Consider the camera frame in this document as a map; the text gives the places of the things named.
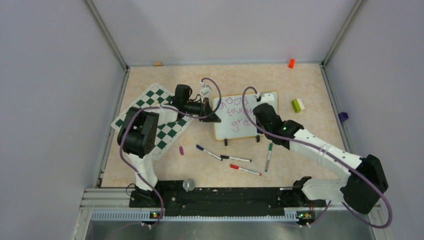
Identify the green white toy block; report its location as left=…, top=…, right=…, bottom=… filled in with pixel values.
left=291, top=98, right=306, bottom=113

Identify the black capped marker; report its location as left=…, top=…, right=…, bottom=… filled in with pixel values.
left=220, top=155, right=252, bottom=162

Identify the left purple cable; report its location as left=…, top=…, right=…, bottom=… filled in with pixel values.
left=118, top=77, right=222, bottom=229

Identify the purple cable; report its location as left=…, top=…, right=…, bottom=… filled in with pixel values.
left=241, top=86, right=394, bottom=230
left=118, top=77, right=222, bottom=229

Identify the yellow-framed whiteboard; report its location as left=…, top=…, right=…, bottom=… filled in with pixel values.
left=212, top=93, right=260, bottom=141

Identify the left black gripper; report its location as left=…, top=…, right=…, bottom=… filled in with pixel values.
left=184, top=97, right=221, bottom=123

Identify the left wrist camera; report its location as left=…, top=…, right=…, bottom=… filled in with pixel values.
left=200, top=84, right=212, bottom=97

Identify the wooden cork piece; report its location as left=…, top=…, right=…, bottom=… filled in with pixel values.
left=152, top=61, right=163, bottom=67

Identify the orange toy block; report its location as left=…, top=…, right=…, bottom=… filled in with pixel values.
left=288, top=58, right=296, bottom=69

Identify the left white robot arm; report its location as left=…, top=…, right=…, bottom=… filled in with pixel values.
left=117, top=84, right=221, bottom=207

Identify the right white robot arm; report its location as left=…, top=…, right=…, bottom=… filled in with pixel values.
left=252, top=103, right=389, bottom=214

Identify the red capped marker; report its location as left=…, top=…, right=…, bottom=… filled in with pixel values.
left=229, top=164, right=262, bottom=176

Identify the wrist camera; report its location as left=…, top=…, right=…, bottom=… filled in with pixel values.
left=200, top=84, right=212, bottom=97
left=259, top=92, right=276, bottom=106

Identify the purple toy block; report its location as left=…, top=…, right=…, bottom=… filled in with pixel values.
left=338, top=112, right=349, bottom=123

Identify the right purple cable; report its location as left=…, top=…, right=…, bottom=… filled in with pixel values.
left=241, top=86, right=394, bottom=230

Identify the blue capped marker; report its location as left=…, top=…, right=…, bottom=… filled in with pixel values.
left=196, top=144, right=223, bottom=161

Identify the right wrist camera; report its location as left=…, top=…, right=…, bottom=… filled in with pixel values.
left=259, top=92, right=276, bottom=106

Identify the green capped marker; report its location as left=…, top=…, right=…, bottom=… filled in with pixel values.
left=264, top=142, right=274, bottom=172

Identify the green white chess mat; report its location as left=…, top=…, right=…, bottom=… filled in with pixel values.
left=130, top=83, right=194, bottom=161

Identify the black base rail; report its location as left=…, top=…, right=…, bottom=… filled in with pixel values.
left=129, top=180, right=327, bottom=217

